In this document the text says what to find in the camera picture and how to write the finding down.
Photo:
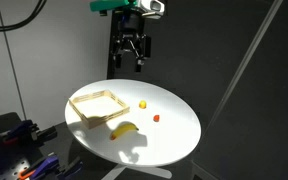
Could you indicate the grey diagonal wall strip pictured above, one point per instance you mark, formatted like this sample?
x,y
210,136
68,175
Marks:
x,y
244,63

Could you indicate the black workbench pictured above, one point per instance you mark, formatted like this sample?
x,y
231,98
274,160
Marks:
x,y
60,146

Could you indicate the small red toy fruit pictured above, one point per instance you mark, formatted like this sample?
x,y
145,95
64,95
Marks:
x,y
156,118

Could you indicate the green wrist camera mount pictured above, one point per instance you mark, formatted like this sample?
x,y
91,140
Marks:
x,y
109,5

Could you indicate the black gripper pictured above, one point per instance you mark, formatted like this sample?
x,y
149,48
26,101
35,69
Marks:
x,y
132,25

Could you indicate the white table base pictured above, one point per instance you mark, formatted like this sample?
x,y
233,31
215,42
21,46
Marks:
x,y
150,171

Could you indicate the yellow banana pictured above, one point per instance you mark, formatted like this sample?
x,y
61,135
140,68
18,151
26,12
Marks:
x,y
123,130

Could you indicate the wooden slat box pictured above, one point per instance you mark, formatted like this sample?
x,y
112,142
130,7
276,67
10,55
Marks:
x,y
99,118

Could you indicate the small yellow toy fruit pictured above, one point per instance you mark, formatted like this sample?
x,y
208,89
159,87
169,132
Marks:
x,y
142,104

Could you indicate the purple orange spring clamp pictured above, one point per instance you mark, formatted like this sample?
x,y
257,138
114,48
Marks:
x,y
20,131
45,165

